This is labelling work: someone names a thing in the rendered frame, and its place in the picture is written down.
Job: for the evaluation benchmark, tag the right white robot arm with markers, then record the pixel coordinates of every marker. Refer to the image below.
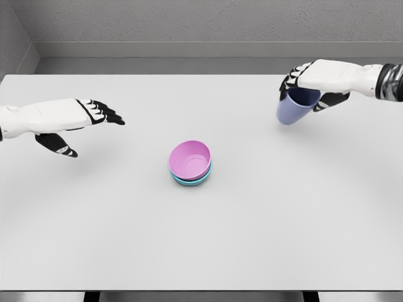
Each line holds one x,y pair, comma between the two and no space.
382,81

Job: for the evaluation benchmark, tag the pink bowl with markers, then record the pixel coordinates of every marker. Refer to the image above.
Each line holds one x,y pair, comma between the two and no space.
189,160

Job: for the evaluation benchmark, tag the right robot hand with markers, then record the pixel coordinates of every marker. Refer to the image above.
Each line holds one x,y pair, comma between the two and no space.
327,77

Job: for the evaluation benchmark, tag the blue cup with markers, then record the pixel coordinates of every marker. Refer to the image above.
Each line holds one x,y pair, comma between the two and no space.
291,108

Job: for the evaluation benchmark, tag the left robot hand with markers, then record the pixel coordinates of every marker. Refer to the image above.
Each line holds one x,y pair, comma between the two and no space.
63,114

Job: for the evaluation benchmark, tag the teal bowl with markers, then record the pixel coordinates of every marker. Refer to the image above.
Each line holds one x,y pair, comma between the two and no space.
192,182

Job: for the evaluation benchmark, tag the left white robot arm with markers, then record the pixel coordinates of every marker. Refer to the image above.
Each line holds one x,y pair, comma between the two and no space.
15,121

